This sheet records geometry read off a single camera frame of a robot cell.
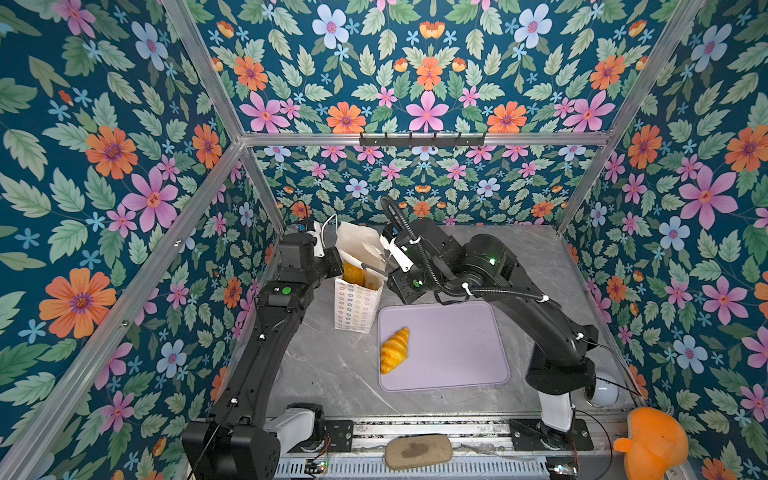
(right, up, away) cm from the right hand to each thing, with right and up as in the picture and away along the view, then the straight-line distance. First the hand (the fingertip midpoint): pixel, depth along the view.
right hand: (392, 277), depth 62 cm
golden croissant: (-1, -23, +22) cm, 32 cm away
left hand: (-13, +8, +12) cm, 19 cm away
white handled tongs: (-6, +2, +2) cm, 7 cm away
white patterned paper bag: (-9, -10, +17) cm, 22 cm away
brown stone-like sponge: (+4, -41, +6) cm, 42 cm away
